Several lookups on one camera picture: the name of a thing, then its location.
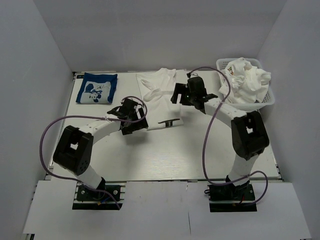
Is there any white t-shirt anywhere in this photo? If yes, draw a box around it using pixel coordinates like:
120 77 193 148
136 68 184 131

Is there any pile of white t-shirts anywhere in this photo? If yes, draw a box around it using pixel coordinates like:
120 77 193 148
219 57 271 104

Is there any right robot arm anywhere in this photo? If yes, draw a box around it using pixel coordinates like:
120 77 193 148
171 76 270 200

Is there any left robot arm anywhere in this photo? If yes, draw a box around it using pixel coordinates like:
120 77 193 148
53 96 148 200

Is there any folded blue printed t-shirt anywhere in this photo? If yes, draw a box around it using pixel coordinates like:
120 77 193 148
75 72 118 104

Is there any white plastic laundry basket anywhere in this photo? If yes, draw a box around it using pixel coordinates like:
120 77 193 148
216 57 275 112

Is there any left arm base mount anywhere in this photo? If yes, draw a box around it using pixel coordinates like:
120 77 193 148
72 182 126 211

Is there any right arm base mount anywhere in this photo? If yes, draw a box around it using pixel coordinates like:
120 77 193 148
204 183 257 213

